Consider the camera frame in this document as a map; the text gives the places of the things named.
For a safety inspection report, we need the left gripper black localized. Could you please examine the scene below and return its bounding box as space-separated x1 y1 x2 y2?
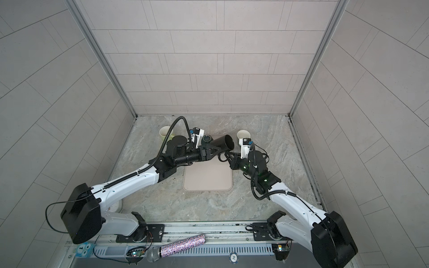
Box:
173 144 221 166

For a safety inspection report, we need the black mug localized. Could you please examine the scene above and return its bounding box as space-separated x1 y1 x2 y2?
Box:
210 135 235 154

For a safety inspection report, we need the grey mug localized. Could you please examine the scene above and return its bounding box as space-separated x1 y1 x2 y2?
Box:
236 130 251 140

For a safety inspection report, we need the light green mug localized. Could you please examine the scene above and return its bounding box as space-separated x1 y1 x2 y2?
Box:
159 126 174 141

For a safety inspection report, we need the dark green faceted mug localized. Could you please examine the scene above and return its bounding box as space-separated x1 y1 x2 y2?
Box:
201 135 213 145

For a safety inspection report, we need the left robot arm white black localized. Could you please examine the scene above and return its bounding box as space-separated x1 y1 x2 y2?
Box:
60 135 235 245

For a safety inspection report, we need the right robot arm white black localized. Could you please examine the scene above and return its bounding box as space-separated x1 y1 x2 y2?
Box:
225 151 358 268

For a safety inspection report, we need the beige rectangular tray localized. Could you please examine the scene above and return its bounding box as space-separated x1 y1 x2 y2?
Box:
183 135 233 192

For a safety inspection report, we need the right circuit board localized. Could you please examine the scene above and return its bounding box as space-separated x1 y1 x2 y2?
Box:
272 244 290 261

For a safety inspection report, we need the circuit board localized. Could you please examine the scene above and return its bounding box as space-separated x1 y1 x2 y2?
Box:
126 247 145 258
272 244 290 261

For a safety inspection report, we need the round blue white badge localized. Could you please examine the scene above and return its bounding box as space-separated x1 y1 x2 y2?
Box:
230 252 238 264

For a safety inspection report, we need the white round table device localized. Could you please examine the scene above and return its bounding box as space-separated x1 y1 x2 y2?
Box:
109 200 122 213

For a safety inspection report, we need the left circuit board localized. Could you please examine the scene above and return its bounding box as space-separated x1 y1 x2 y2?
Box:
126 247 145 258

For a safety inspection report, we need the blue owl figure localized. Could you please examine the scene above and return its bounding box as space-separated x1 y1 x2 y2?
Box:
75 242 95 258

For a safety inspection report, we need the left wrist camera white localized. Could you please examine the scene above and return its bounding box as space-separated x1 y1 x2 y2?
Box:
190 127 204 149

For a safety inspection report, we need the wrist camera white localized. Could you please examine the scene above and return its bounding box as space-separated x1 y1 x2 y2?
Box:
190 127 204 149
239 138 252 159

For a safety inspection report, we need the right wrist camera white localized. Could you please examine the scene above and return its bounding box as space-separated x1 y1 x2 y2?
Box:
239 138 252 159

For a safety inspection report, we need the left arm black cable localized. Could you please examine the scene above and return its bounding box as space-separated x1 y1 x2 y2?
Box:
45 116 193 234

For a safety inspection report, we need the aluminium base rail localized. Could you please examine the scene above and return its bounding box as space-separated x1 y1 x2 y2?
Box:
66 219 346 247

